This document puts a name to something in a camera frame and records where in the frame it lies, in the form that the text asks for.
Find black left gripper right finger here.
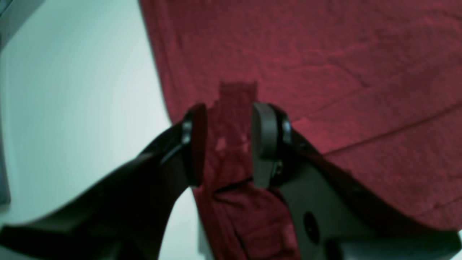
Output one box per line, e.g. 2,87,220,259
252,103,461,260

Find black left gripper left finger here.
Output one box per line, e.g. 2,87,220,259
1,104,207,260

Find dark red long-sleeve T-shirt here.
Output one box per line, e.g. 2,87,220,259
140,0,461,260

